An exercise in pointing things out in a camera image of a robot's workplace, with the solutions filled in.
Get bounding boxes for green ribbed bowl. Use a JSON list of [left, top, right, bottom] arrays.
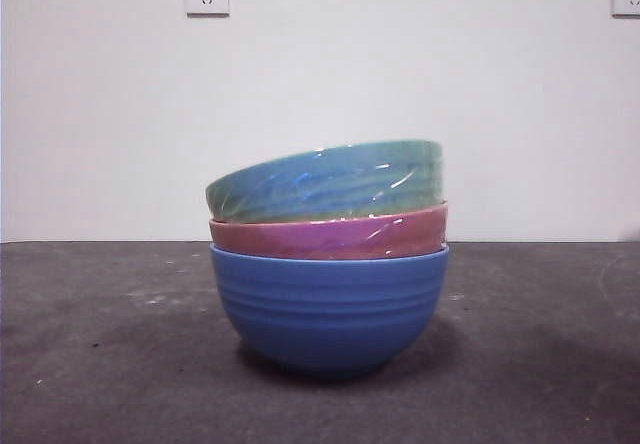
[[205, 138, 445, 225]]

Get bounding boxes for red ribbed bowl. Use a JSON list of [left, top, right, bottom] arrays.
[[208, 201, 449, 261]]

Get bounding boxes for blue ribbed bowl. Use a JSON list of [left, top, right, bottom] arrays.
[[208, 242, 451, 380]]

